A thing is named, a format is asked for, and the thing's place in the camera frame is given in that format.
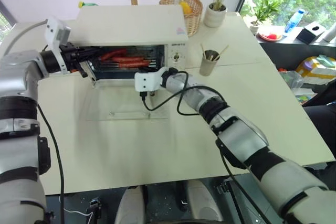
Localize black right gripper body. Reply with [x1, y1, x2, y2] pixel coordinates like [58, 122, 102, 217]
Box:
[138, 67, 160, 75]

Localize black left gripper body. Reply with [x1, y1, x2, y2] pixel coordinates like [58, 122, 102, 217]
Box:
[59, 41, 89, 79]

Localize glass toaster oven door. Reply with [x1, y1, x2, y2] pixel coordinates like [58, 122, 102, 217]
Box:
[84, 79, 171, 122]

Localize red sausage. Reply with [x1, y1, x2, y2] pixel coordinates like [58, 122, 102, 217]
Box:
[100, 48, 128, 61]
[118, 60, 151, 68]
[112, 56, 145, 62]

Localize white toaster oven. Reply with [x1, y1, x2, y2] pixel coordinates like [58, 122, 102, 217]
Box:
[75, 4, 190, 90]

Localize red sausages on rack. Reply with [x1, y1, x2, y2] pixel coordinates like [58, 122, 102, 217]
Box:
[90, 46, 160, 72]

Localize yellow green toy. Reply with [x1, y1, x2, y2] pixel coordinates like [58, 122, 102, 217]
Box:
[77, 1, 99, 9]

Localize beige stick cup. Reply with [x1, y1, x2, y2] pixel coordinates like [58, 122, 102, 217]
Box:
[198, 49, 221, 77]

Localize wicker basket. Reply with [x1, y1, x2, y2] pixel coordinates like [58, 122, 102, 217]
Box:
[159, 0, 204, 37]

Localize yellow fruit toy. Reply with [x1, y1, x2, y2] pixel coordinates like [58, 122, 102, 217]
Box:
[179, 1, 193, 15]

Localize white ribbed plant pot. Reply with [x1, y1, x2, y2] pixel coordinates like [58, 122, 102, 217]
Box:
[204, 2, 228, 28]

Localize plate with red fruit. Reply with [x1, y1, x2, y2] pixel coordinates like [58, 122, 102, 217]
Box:
[256, 30, 284, 42]

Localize small potted plant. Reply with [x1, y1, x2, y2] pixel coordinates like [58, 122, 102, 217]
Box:
[248, 0, 280, 35]

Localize white rounded robot leg shell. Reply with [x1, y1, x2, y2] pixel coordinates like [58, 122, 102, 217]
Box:
[114, 185, 148, 224]
[185, 180, 224, 224]

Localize clear plastic bag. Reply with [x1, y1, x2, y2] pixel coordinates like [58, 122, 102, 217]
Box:
[278, 69, 306, 90]

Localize black floor clamp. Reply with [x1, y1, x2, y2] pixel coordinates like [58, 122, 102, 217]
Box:
[88, 198, 102, 221]

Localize blue plastic bottle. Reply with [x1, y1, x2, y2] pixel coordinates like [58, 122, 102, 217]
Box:
[284, 8, 307, 34]

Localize black and white tissue box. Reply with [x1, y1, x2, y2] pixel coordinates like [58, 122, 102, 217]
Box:
[297, 23, 327, 45]

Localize yellow and white foam box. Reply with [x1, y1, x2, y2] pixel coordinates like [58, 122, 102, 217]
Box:
[295, 55, 336, 86]

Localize person in dark clothes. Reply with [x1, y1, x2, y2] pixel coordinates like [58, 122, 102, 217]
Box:
[301, 76, 336, 162]

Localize white paper roll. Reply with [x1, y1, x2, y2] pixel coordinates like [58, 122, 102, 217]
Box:
[321, 23, 336, 43]

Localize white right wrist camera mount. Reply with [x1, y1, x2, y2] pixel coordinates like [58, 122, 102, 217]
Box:
[134, 67, 169, 93]

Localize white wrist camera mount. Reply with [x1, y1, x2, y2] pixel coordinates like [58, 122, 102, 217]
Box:
[44, 16, 72, 76]
[134, 67, 169, 93]

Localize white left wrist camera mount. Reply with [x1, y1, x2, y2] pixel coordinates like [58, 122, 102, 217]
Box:
[44, 16, 72, 76]

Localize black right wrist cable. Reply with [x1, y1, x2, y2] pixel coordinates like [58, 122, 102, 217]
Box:
[140, 69, 227, 116]

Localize grey hose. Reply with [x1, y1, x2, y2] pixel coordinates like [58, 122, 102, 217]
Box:
[3, 20, 48, 56]

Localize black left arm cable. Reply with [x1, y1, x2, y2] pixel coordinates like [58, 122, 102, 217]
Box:
[36, 102, 66, 224]

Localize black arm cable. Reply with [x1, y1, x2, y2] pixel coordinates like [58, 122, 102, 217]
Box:
[36, 102, 66, 224]
[215, 139, 278, 224]

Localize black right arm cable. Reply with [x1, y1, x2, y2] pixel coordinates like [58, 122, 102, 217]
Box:
[215, 139, 278, 224]

